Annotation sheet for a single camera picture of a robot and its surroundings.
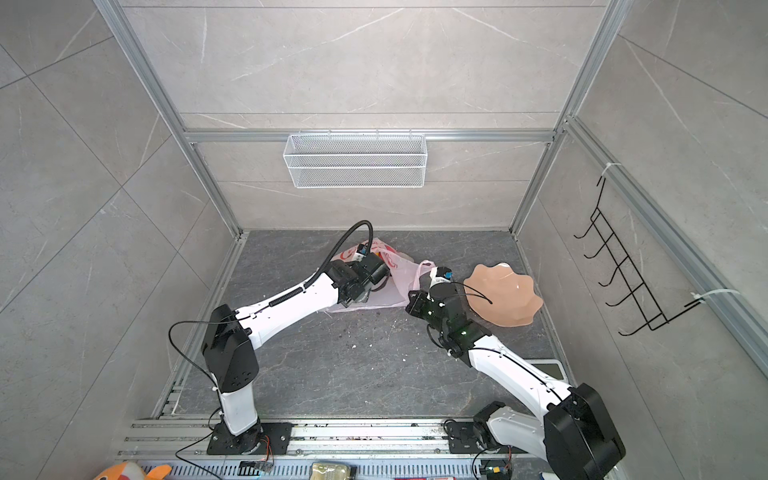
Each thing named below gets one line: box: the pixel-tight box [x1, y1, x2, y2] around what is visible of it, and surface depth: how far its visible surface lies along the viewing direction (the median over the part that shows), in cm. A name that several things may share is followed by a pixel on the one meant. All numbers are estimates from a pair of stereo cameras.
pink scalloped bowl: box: [464, 262, 543, 327], surface depth 102 cm
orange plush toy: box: [93, 461, 172, 480], surface depth 66 cm
